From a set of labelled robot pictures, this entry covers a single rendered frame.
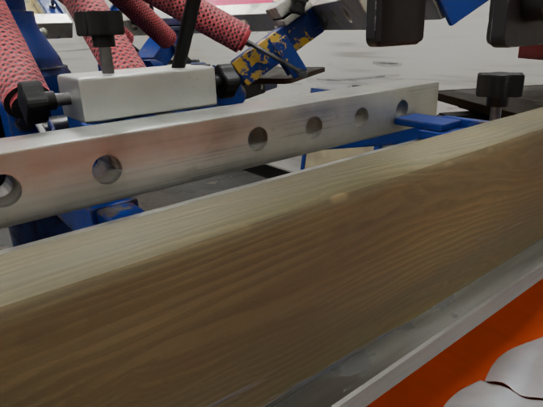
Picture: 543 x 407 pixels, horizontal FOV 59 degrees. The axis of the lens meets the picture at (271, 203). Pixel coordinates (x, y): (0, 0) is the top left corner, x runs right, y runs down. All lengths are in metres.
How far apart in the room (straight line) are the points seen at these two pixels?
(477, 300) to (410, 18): 0.12
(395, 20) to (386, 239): 0.09
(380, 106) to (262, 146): 0.16
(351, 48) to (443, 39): 0.60
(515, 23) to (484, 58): 2.30
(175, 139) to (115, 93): 0.07
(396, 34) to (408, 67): 2.49
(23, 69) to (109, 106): 0.19
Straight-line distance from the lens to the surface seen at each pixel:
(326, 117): 0.48
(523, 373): 0.25
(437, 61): 2.61
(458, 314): 0.21
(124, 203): 0.60
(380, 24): 0.21
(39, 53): 0.92
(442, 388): 0.24
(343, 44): 3.01
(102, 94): 0.41
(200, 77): 0.45
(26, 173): 0.35
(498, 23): 0.18
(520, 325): 0.29
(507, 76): 0.50
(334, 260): 0.15
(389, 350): 0.19
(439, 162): 0.19
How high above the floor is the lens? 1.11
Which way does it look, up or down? 20 degrees down
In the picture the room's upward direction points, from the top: 2 degrees counter-clockwise
